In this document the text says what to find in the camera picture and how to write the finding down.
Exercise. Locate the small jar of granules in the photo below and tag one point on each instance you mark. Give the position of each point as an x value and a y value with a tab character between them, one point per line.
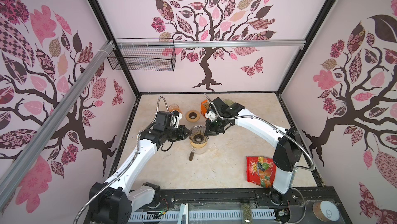
246	213

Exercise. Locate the wooden ring dripper stand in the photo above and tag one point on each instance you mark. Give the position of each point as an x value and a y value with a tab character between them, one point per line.
192	116

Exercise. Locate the aluminium rail back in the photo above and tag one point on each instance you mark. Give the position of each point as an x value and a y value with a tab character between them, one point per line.
211	44

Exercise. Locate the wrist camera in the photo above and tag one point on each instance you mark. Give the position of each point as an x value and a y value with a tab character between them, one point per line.
212	116
177	116

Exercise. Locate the green glass dripper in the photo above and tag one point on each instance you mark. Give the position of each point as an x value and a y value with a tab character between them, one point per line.
229	102

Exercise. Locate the black wire basket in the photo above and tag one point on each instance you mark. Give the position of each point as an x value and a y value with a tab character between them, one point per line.
143	54

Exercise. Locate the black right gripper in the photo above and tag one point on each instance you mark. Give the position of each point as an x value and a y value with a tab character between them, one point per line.
209	131

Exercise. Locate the clear glass server jug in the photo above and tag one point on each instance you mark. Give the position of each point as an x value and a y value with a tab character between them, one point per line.
197	151

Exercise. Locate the round white brown device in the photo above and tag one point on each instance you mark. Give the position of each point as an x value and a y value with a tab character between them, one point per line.
326	211

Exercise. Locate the wooden ring dripper holder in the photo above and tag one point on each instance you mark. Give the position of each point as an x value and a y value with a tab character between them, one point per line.
198	145

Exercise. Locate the red candy bag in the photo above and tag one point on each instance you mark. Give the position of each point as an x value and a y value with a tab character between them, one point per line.
261	171

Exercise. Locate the white slotted cable duct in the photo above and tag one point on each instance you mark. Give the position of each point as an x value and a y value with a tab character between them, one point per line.
200	216

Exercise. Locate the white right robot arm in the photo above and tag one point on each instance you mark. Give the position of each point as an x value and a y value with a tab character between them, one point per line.
276	172

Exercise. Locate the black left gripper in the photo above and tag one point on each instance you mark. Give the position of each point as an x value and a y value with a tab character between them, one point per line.
182	130

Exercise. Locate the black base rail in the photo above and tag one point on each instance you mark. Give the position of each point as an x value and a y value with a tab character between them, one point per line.
294	207

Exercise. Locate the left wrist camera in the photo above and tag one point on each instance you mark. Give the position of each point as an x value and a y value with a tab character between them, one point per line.
177	116

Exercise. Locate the clear glass dripper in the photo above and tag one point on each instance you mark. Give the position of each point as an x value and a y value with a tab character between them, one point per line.
197	135

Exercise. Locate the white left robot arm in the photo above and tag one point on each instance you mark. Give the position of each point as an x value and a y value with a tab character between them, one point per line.
113	201

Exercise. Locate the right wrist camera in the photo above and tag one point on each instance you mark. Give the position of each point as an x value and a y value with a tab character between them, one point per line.
212	116

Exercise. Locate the orange coffee filter box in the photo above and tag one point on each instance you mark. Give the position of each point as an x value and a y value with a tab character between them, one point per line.
204	107

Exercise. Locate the orange glass pitcher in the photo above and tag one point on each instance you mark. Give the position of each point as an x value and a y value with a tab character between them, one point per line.
174	107

